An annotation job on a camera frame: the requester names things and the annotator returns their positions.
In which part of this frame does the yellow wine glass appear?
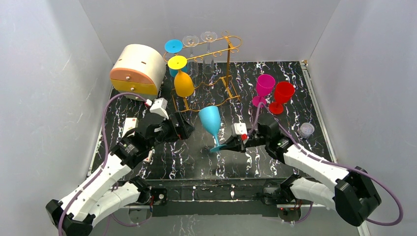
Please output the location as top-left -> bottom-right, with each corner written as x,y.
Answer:
168,55 -> 194,97

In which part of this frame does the light blue wine glass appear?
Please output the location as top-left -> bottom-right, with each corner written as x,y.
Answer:
198,106 -> 226,152

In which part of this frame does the magenta wine glass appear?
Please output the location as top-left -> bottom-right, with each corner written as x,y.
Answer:
252,74 -> 275,107

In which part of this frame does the red wine glass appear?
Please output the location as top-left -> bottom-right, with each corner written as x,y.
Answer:
268,82 -> 295,115

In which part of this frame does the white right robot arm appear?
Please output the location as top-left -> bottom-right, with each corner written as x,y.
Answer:
220,119 -> 382,226

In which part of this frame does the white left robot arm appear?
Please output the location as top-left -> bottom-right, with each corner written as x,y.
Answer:
46,112 -> 195,236

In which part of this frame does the rear blue wine glass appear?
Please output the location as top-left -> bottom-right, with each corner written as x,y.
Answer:
164,39 -> 188,77

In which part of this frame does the clear wine glass right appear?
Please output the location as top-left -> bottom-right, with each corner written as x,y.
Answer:
201,31 -> 217,74

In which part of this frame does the clear wine glass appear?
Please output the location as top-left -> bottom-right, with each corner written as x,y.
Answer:
182,35 -> 199,78
201,31 -> 217,74

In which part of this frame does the clear wine glass left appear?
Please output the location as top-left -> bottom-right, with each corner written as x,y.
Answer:
182,35 -> 199,78

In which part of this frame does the small white card box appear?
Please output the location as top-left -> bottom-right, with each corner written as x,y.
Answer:
121,118 -> 138,138

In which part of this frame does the small white red box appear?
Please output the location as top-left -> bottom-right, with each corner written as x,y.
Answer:
143,149 -> 155,163

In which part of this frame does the small clear plastic cup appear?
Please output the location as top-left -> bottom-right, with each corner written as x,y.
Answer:
298,122 -> 315,139

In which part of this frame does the round drawer storage box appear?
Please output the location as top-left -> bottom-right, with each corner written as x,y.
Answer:
109,44 -> 166,100

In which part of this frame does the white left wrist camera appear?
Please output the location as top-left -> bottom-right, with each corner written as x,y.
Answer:
145,98 -> 169,119

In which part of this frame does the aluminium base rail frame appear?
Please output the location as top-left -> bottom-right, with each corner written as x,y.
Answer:
70,60 -> 372,236

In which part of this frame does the gold wire glass rack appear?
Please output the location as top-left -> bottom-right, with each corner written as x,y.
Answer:
158,31 -> 242,112

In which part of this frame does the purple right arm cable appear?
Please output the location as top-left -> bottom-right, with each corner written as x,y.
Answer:
247,101 -> 404,227

